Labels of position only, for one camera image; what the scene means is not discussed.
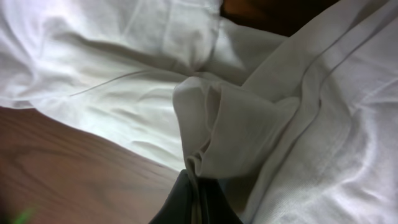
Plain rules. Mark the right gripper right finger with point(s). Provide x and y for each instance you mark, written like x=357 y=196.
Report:
x=215 y=208

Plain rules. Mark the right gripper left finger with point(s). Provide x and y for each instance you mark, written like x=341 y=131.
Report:
x=177 y=208

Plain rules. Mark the white t-shirt black print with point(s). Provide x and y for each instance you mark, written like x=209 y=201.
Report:
x=109 y=67

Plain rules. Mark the grey-beige shirt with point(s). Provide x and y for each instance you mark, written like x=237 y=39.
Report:
x=315 y=123

